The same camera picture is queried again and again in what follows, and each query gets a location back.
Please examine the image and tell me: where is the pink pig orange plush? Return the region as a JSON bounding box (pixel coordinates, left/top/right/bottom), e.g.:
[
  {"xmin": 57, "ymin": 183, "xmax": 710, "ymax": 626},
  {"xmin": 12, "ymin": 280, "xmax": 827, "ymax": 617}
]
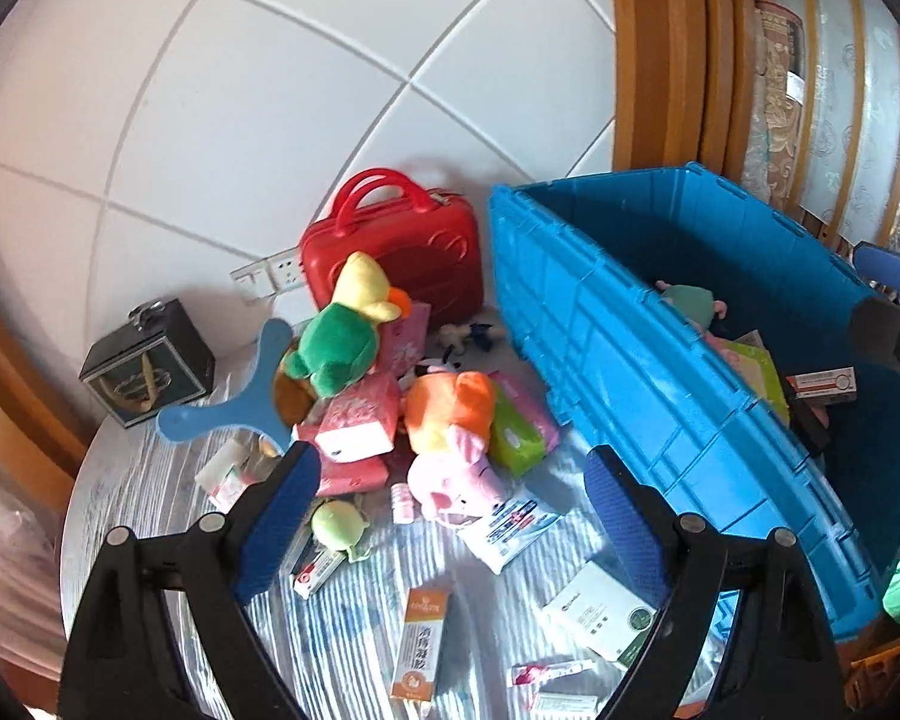
[{"xmin": 403, "ymin": 371, "xmax": 507, "ymax": 528}]

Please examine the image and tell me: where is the white blue wipes pouch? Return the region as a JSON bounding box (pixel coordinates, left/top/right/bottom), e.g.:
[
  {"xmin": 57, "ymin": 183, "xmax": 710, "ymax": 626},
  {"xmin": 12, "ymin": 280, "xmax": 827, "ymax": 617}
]
[{"xmin": 457, "ymin": 489, "xmax": 562, "ymax": 575}]

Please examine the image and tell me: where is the red white small box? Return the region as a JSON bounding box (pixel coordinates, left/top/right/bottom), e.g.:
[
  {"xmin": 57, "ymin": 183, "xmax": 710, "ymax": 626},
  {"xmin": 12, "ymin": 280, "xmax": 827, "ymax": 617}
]
[{"xmin": 292, "ymin": 548, "xmax": 346, "ymax": 600}]

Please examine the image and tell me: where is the pink white tube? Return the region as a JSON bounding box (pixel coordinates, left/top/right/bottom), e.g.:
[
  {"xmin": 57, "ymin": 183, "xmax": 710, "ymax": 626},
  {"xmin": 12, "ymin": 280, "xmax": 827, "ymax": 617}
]
[{"xmin": 507, "ymin": 658, "xmax": 596, "ymax": 688}]

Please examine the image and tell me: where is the small green frog toy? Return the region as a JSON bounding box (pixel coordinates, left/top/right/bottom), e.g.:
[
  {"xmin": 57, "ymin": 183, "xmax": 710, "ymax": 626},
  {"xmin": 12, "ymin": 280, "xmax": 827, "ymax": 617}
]
[{"xmin": 310, "ymin": 499, "xmax": 368, "ymax": 562}]

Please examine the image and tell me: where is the pink tissue pack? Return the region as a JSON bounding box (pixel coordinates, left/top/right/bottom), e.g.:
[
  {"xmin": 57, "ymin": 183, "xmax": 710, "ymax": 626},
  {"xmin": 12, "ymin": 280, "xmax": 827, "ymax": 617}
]
[{"xmin": 317, "ymin": 372, "xmax": 401, "ymax": 463}]

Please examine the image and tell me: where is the white green medicine box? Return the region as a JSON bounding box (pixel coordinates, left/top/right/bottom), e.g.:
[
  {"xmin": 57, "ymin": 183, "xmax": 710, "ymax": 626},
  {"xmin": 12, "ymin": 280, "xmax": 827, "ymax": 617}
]
[{"xmin": 543, "ymin": 561, "xmax": 656, "ymax": 670}]

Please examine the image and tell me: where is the pink pig plush in crate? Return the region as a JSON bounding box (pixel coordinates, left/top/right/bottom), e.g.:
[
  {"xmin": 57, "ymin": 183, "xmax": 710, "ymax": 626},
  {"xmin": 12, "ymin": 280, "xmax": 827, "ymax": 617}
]
[{"xmin": 655, "ymin": 280, "xmax": 728, "ymax": 332}]

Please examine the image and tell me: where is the blue plastic hand fan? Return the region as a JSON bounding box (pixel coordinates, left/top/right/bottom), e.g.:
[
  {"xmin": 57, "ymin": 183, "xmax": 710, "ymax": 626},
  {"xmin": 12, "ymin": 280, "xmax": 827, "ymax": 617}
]
[{"xmin": 155, "ymin": 319, "xmax": 294, "ymax": 454}]

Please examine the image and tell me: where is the white pink small pack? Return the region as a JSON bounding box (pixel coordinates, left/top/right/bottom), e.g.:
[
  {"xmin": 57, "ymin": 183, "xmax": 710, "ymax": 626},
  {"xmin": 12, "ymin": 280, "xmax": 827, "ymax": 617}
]
[{"xmin": 194, "ymin": 437, "xmax": 279, "ymax": 514}]

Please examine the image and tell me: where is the orange white tall box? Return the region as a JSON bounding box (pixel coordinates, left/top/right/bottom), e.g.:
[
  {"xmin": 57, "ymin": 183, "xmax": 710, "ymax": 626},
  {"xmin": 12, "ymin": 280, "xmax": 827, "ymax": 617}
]
[{"xmin": 390, "ymin": 589, "xmax": 450, "ymax": 702}]

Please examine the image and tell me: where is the blue plastic storage crate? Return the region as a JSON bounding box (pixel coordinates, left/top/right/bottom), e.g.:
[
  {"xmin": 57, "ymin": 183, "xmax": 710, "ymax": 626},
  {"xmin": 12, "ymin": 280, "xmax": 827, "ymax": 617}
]
[{"xmin": 489, "ymin": 164, "xmax": 900, "ymax": 640}]

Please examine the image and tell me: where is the small white pink bottle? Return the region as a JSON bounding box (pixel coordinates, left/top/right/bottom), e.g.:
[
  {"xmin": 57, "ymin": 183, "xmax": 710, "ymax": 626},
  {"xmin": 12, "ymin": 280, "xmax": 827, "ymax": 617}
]
[{"xmin": 390, "ymin": 483, "xmax": 416, "ymax": 525}]

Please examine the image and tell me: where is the striped blue table cloth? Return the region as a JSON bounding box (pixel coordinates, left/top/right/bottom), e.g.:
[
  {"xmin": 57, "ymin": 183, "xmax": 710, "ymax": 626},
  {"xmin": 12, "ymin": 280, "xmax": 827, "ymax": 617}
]
[{"xmin": 59, "ymin": 419, "xmax": 624, "ymax": 718}]

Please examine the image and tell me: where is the green yellow duck plush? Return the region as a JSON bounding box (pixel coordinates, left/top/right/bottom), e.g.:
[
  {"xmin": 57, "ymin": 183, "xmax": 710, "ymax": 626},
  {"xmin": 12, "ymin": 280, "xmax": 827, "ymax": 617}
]
[{"xmin": 281, "ymin": 252, "xmax": 411, "ymax": 398}]

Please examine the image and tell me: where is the green wet wipes pack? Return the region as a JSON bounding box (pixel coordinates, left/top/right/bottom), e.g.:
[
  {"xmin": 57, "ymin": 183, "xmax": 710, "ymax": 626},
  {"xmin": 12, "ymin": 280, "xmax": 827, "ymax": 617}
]
[{"xmin": 489, "ymin": 385, "xmax": 548, "ymax": 478}]

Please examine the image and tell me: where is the brown bear plush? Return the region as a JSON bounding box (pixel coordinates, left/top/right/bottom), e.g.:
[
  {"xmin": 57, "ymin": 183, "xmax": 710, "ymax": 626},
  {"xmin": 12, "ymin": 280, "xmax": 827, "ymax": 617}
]
[{"xmin": 271, "ymin": 371, "xmax": 317, "ymax": 427}]

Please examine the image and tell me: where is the black gift box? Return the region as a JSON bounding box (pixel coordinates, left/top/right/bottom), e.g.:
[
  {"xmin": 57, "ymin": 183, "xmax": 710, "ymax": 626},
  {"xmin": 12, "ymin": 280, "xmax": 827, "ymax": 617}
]
[{"xmin": 79, "ymin": 299, "xmax": 215, "ymax": 427}]

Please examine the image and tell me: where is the pink floral card box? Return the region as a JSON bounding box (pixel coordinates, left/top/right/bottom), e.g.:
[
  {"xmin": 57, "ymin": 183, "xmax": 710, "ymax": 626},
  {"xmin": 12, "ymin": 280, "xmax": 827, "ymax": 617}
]
[{"xmin": 377, "ymin": 302, "xmax": 430, "ymax": 377}]

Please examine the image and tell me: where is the red toy suitcase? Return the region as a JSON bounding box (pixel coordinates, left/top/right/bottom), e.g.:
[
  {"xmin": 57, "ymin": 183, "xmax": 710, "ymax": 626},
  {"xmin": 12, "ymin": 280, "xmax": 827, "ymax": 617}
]
[{"xmin": 299, "ymin": 167, "xmax": 484, "ymax": 327}]

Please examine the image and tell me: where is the white wall socket panel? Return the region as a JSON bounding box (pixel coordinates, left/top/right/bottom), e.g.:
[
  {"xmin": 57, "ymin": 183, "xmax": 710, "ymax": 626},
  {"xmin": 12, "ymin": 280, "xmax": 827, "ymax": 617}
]
[{"xmin": 230, "ymin": 249, "xmax": 307, "ymax": 304}]

